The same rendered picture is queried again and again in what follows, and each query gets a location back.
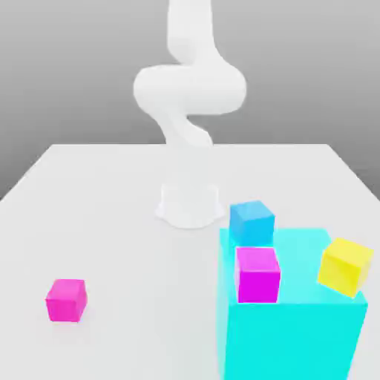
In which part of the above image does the small magenta cube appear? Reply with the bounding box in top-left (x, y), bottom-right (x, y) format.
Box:
top-left (235, 246), bottom-right (281, 304)

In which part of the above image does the small pink cube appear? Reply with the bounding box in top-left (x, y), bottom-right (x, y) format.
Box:
top-left (45, 278), bottom-right (88, 324)

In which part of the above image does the small blue cube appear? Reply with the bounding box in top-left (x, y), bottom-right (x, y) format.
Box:
top-left (229, 200), bottom-right (276, 248)

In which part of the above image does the large cyan box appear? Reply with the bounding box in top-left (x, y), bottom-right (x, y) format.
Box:
top-left (218, 227), bottom-right (369, 380)

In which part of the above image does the small yellow cube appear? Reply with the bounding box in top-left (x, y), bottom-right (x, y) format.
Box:
top-left (317, 237), bottom-right (375, 298)

